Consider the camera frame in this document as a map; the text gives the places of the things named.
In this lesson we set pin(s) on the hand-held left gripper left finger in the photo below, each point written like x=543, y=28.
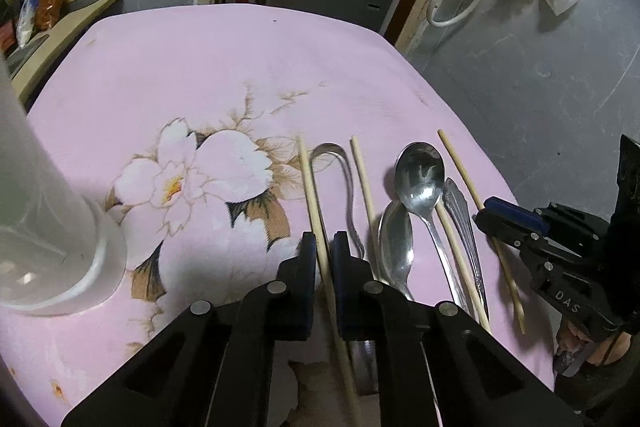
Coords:
x=306, y=287

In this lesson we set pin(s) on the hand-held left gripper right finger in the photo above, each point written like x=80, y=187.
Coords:
x=343, y=287

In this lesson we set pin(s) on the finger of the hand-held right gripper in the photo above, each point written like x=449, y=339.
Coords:
x=505, y=229
x=515, y=212

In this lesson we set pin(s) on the wooden chopstick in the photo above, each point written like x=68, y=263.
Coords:
x=313, y=207
x=460, y=167
x=459, y=257
x=362, y=187

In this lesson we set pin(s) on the large round metal spoon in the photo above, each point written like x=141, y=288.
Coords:
x=419, y=177

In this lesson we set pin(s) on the tall white plastic cup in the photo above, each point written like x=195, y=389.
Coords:
x=45, y=207

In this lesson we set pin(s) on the person's right forearm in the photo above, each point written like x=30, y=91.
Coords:
x=600, y=394

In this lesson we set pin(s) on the person's right hand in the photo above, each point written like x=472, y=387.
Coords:
x=617, y=347

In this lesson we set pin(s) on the small metal spoon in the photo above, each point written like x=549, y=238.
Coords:
x=395, y=247

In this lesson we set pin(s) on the pink floral tablecloth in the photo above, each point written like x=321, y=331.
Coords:
x=200, y=67

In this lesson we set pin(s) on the metal sink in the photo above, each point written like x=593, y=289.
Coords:
x=30, y=52

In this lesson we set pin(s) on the white and blue bag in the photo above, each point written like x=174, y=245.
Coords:
x=27, y=14

